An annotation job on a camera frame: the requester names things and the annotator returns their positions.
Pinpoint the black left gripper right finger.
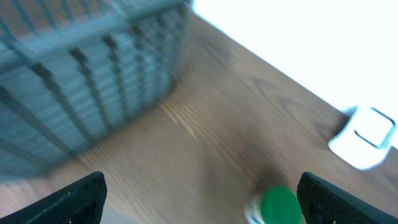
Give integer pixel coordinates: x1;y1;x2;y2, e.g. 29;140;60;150
297;172;397;224

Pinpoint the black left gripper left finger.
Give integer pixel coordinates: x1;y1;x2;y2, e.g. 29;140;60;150
1;171;108;224

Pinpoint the green lid jar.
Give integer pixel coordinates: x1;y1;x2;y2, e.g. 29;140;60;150
244;186;303;224

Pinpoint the white barcode scanner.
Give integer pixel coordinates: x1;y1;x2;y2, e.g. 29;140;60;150
328;106;397;170

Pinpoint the grey plastic mesh basket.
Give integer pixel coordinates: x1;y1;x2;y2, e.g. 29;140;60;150
1;1;190;182

